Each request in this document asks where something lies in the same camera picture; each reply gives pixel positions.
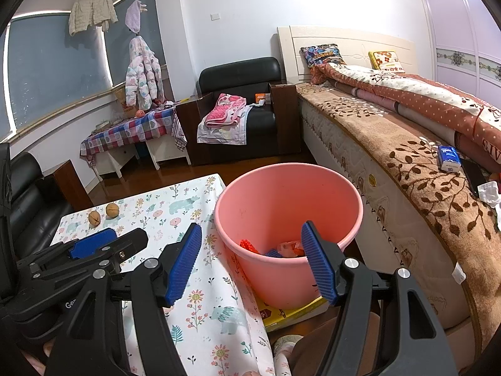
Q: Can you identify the black leather armchair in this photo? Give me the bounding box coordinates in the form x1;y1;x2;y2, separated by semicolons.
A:
8;152;95;247
176;57;302;166

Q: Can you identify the white side table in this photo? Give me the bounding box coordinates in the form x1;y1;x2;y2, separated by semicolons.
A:
92;135;192;183

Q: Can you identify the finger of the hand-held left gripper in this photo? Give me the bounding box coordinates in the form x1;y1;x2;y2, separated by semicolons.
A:
92;227;149;273
35;228;119;271

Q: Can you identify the beige hanging jacket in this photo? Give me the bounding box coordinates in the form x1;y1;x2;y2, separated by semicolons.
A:
68;0;119;37

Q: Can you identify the orange plastic wrapper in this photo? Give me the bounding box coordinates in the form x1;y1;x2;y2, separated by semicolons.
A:
278;241;308;258

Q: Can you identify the blue tissue pack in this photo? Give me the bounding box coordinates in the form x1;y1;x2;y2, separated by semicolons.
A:
437;145;463;173

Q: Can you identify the woven basket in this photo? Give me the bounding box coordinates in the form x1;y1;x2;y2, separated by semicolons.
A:
113;86;137;120

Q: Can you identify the floral tablecloth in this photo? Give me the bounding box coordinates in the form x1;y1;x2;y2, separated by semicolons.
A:
51;173;276;376

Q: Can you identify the yellow flowered pillow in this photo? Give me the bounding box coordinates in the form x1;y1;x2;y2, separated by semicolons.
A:
369;50;405;73

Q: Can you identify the yellow flat box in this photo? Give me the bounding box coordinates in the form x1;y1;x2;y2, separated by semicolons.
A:
256;295;331;329

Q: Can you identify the colourful printed pillow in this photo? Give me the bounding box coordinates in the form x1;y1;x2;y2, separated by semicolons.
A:
301;44;347;69

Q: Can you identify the checked hanging towel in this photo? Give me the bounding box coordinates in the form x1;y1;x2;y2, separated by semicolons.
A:
171;115;188;151

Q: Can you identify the checkered table cover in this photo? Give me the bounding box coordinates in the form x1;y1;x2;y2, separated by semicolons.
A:
80;107;178;161

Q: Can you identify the purple knit hat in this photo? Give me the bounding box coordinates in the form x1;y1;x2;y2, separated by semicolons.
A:
125;0;147;34

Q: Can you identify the grey roller blind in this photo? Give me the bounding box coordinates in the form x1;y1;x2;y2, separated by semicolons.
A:
8;10;112;138

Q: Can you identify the folded dotted quilt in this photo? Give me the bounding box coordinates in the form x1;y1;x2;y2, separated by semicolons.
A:
311;62;501;173

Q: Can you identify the dark window pane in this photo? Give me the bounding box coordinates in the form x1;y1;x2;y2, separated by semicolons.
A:
102;0;165;87

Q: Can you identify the white puffy jacket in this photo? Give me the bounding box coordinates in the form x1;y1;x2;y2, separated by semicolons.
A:
125;36;161;111

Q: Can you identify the white cloth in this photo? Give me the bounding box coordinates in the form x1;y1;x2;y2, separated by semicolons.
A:
196;106;253;145

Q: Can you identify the pink folded blanket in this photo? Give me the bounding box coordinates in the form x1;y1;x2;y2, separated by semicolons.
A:
205;93;246;128

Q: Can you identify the lilac wardrobe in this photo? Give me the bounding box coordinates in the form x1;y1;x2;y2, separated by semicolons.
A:
421;0;501;104

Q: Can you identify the black phone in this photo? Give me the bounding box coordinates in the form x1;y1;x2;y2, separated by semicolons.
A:
462;159;490;198

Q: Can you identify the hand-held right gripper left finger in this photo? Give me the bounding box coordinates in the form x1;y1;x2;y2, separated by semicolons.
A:
43;222;203;376

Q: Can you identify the crumpled white tissue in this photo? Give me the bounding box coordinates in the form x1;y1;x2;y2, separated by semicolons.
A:
478;181;501;232

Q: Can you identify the quilted mattress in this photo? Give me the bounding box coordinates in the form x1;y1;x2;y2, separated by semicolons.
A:
299;98;470;330

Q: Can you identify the pink plastic bucket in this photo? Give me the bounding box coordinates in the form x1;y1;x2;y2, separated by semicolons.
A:
214;163;364;310

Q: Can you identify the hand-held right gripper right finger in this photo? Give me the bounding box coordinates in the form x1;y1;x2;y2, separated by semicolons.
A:
301;220;458;376

